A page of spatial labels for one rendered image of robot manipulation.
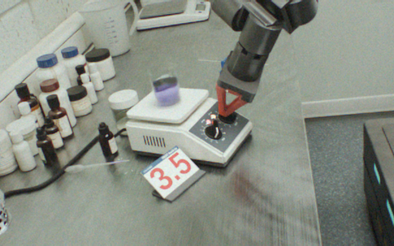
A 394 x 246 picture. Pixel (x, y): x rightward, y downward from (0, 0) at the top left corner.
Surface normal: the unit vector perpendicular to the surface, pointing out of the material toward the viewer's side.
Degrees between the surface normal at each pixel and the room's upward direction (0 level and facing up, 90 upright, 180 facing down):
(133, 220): 0
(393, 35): 90
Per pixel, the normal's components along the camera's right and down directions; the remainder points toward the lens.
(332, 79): -0.13, 0.49
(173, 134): -0.47, 0.49
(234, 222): -0.17, -0.87
